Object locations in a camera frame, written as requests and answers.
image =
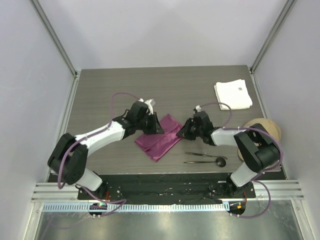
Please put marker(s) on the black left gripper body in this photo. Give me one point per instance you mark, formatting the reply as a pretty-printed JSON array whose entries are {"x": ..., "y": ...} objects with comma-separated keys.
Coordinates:
[{"x": 148, "y": 125}]

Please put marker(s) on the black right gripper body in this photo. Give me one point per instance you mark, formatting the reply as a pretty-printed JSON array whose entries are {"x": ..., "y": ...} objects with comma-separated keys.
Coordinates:
[{"x": 192, "y": 131}]

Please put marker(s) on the magenta cloth napkin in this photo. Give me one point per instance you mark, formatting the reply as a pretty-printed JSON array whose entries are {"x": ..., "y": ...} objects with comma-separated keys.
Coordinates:
[{"x": 157, "y": 145}]

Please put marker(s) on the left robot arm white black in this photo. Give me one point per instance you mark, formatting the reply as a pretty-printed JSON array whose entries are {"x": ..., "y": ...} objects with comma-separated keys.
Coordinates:
[{"x": 69, "y": 157}]

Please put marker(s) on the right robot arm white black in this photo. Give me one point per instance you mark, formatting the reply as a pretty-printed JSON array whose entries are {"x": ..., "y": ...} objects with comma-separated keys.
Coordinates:
[{"x": 257, "y": 142}]

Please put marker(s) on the dark metal fork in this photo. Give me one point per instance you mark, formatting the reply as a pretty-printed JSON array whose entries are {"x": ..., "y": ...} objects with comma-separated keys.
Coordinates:
[{"x": 205, "y": 155}]

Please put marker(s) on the dark metal spoon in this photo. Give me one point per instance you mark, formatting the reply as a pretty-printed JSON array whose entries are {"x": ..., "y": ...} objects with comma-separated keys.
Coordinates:
[{"x": 219, "y": 161}]

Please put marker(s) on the white folded towel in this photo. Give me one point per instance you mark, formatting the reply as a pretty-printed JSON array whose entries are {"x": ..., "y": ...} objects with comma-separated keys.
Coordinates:
[{"x": 234, "y": 93}]

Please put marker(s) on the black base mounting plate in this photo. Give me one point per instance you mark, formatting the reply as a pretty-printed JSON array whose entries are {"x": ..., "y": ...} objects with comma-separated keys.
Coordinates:
[{"x": 166, "y": 189}]

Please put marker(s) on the tan baseball cap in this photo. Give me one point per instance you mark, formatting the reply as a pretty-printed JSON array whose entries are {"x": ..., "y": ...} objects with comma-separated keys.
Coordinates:
[{"x": 269, "y": 125}]

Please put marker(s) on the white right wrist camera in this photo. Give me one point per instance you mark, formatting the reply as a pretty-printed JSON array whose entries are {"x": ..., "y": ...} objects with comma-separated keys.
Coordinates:
[{"x": 197, "y": 109}]

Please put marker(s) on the aluminium front rail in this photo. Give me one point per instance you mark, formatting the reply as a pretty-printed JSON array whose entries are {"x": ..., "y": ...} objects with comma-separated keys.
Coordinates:
[{"x": 279, "y": 190}]

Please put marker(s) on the slotted cable duct strip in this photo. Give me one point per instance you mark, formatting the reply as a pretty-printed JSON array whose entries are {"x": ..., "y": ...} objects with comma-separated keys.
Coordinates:
[{"x": 133, "y": 208}]

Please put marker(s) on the aluminium frame post left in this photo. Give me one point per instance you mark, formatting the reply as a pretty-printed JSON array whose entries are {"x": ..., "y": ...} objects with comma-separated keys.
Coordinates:
[{"x": 53, "y": 35}]

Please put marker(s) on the aluminium frame post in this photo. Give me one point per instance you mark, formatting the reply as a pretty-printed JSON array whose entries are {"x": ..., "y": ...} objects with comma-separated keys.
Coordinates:
[
  {"x": 53, "y": 35},
  {"x": 275, "y": 29}
]

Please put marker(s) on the aluminium frame post right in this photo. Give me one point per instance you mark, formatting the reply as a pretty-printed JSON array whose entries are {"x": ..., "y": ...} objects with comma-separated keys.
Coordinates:
[{"x": 275, "y": 29}]

